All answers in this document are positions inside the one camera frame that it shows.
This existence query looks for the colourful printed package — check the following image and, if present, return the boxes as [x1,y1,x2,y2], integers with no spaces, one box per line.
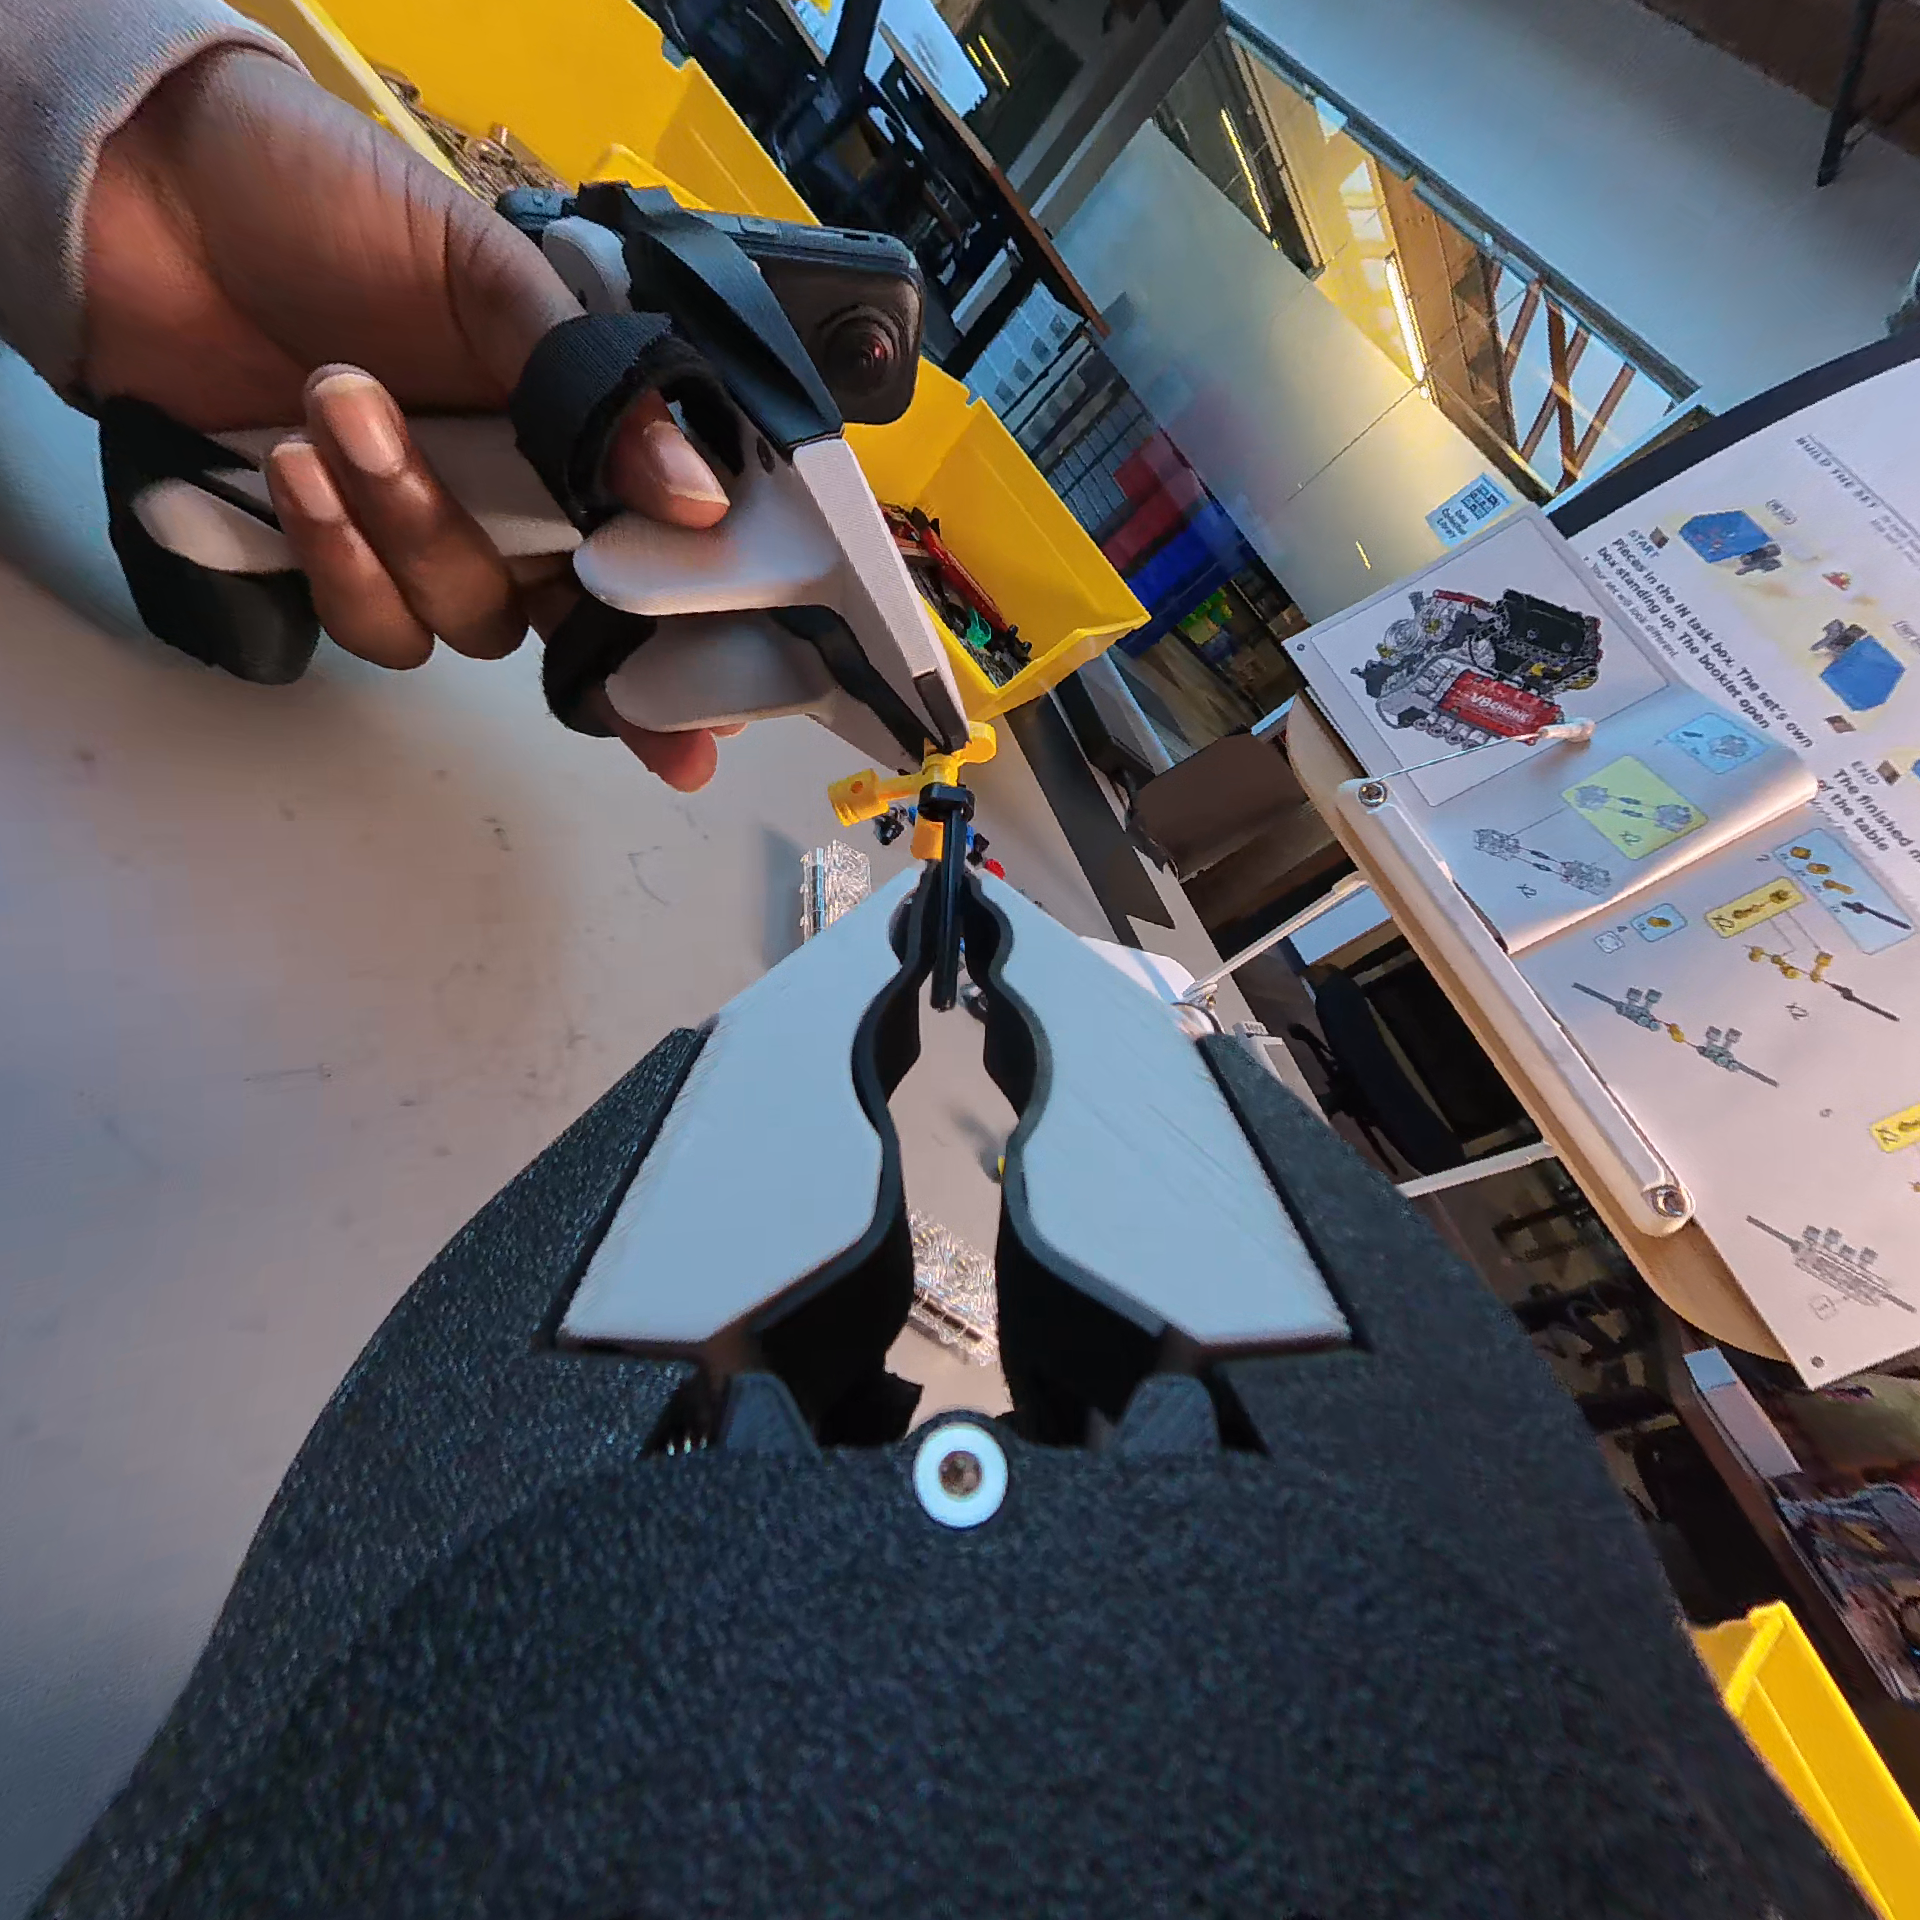
[1769,1477,1920,1705]

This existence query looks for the printed task sheet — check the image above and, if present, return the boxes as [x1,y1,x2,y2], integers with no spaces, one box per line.
[1552,357,1920,904]

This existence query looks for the yellow plastic bin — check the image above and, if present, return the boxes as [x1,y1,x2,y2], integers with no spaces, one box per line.
[224,0,826,227]
[1697,1599,1920,1920]

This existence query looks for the person's left hand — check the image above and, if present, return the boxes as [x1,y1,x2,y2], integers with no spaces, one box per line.
[83,52,736,793]

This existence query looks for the person's left forearm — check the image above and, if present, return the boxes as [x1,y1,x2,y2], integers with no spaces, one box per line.
[0,0,303,401]

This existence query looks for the red and black toy parts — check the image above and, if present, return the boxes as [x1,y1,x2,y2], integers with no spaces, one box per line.
[882,504,1038,695]

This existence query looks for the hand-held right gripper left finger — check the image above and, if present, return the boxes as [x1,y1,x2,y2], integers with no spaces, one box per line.
[556,861,922,1444]

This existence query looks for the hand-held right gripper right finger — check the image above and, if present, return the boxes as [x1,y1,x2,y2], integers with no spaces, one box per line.
[967,865,1356,1448]

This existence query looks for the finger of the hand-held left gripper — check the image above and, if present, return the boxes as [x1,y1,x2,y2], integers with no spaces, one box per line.
[791,433,972,749]
[755,579,947,769]

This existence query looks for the clear toy brick dark rod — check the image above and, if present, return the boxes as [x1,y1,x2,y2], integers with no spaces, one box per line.
[903,1210,1003,1370]

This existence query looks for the toy building instruction booklet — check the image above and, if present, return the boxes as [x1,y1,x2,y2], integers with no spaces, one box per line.
[1288,504,1920,1391]

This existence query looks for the grey desk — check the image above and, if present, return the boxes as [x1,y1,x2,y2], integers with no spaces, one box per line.
[0,345,1249,1876]

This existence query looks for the yellow and black axle assembly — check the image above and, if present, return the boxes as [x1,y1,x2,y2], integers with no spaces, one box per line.
[828,721,1001,1011]

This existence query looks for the yellow bin with toy parts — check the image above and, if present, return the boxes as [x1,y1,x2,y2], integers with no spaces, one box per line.
[840,357,1154,725]

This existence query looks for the pile of colourful toy pieces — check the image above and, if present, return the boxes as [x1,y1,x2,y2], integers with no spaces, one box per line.
[867,802,1011,887]

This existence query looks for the brown cardboard box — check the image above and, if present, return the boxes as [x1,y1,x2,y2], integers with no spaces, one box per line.
[1128,731,1361,932]

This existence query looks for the stack of red blue bins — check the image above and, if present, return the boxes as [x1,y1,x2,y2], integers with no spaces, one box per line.
[1103,435,1297,707]

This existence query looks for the grey drawer rack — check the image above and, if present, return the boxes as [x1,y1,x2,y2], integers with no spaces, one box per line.
[976,277,1186,520]

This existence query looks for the heap of small parts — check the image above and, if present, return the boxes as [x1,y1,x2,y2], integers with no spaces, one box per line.
[375,67,577,208]

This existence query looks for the clear toy brick grey rod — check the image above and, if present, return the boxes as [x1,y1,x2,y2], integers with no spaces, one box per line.
[795,840,876,941]

